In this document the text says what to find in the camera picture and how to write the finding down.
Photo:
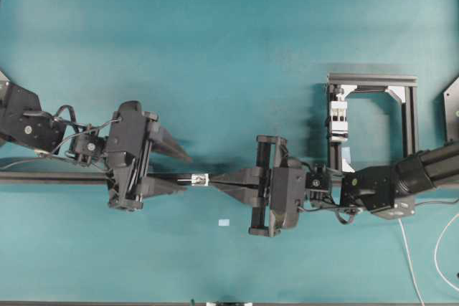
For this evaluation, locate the long black aluminium rail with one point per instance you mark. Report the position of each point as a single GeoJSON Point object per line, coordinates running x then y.
{"type": "Point", "coordinates": [93, 178]}

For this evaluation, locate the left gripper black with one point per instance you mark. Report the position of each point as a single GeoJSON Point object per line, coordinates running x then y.
{"type": "Point", "coordinates": [127, 152]}

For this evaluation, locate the white corner bracket upper right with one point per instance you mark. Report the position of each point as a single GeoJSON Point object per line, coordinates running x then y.
{"type": "Point", "coordinates": [397, 92]}

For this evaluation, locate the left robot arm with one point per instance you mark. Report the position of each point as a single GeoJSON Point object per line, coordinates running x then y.
{"type": "Point", "coordinates": [24, 122]}

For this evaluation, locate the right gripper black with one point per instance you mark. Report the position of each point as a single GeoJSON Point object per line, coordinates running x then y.
{"type": "Point", "coordinates": [275, 188]}

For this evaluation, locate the white corner bracket lower left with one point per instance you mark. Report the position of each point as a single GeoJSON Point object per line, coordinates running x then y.
{"type": "Point", "coordinates": [346, 160]}

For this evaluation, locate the white wire clamp block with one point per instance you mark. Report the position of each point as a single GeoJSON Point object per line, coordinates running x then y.
{"type": "Point", "coordinates": [338, 124]}

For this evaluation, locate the white corner bracket upper left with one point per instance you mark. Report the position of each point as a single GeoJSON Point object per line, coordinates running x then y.
{"type": "Point", "coordinates": [343, 91]}

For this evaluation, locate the pale tape patch on mat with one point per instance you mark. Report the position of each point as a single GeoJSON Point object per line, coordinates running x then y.
{"type": "Point", "coordinates": [224, 222]}

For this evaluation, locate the white bracket with hole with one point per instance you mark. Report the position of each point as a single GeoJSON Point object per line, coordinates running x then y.
{"type": "Point", "coordinates": [200, 179]}

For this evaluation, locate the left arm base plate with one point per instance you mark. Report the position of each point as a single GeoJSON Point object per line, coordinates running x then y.
{"type": "Point", "coordinates": [4, 79]}

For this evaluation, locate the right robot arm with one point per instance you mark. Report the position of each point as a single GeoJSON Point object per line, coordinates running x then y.
{"type": "Point", "coordinates": [385, 191]}

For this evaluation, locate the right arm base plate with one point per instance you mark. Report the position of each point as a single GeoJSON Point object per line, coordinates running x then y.
{"type": "Point", "coordinates": [451, 108]}

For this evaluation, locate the black rectangular aluminium frame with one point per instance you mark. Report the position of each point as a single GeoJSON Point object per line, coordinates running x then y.
{"type": "Point", "coordinates": [374, 83]}

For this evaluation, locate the white corner bracket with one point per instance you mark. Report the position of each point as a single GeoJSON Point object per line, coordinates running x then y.
{"type": "Point", "coordinates": [397, 92]}
{"type": "Point", "coordinates": [346, 160]}
{"type": "Point", "coordinates": [343, 91]}

